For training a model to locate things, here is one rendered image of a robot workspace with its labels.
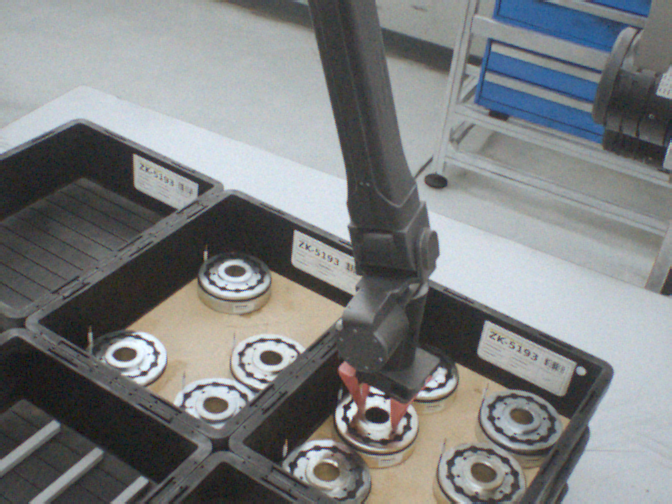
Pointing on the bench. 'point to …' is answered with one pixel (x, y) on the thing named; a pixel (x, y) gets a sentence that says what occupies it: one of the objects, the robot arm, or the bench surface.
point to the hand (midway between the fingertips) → (379, 411)
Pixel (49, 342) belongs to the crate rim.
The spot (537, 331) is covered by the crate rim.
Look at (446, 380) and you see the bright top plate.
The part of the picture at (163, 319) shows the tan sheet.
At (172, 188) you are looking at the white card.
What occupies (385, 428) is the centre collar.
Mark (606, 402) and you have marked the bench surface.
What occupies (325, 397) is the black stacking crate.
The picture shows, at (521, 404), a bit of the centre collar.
